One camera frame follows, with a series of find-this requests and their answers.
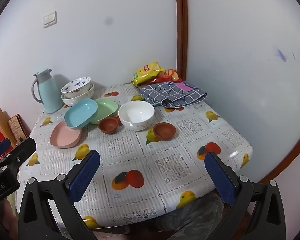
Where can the fruit print tablecloth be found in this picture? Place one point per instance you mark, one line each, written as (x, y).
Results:
(145, 160)

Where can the brown wooden door frame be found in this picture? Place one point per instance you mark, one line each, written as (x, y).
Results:
(181, 30)

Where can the green rectangular plate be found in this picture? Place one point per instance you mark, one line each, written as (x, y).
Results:
(106, 108)

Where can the light blue thermos jug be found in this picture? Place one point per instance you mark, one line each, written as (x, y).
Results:
(48, 95)

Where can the small brown clay bowl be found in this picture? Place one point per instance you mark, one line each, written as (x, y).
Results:
(165, 131)
(118, 121)
(107, 126)

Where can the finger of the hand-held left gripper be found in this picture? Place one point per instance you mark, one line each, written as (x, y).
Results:
(0, 148)
(22, 151)

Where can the yellow chip bag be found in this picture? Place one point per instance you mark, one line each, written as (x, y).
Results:
(147, 73)

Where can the grey checked cloth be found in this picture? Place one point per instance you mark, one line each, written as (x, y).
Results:
(175, 95)

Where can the blue rectangular plate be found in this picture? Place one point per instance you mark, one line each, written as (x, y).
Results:
(80, 113)

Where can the plain white bowl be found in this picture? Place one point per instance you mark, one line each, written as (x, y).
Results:
(136, 115)

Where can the brown wooden baseboard trim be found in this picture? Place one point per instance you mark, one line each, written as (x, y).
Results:
(290, 155)

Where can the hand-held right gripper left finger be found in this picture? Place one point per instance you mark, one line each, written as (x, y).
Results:
(85, 175)

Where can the blue patterned porcelain bowl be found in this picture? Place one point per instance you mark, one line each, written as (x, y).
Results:
(76, 85)

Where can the orange chip bag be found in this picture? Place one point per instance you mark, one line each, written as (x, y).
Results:
(170, 74)

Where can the person's camouflage trouser leg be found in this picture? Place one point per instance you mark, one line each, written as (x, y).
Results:
(195, 215)

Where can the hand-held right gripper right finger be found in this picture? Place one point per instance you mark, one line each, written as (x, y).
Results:
(218, 177)

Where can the pink rectangular plate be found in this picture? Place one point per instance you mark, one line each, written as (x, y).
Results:
(63, 135)

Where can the large embossed white bowl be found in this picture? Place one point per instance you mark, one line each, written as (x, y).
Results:
(75, 101)

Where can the white light switch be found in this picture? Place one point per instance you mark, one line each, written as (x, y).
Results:
(50, 19)

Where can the brown patterned box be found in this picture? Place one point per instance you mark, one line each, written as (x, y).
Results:
(16, 130)

